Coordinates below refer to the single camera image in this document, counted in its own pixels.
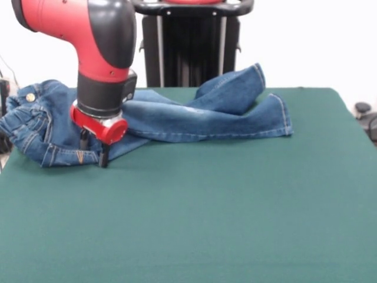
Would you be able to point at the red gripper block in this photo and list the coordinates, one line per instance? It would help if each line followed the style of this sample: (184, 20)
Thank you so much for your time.
(100, 128)

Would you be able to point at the blue denim jeans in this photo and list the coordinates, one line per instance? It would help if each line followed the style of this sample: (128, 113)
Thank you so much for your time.
(206, 118)

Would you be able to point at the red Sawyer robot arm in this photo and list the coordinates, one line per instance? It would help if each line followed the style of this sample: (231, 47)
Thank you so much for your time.
(97, 50)

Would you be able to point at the black electronics box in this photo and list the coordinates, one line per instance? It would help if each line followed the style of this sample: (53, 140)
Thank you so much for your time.
(4, 94)

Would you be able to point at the dark green table cloth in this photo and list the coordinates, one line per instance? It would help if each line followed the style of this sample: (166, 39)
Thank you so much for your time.
(176, 230)

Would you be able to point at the black office chair base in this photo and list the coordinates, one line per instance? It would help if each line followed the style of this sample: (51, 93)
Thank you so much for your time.
(366, 116)

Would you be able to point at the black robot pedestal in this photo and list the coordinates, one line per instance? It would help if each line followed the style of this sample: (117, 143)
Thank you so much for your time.
(188, 44)

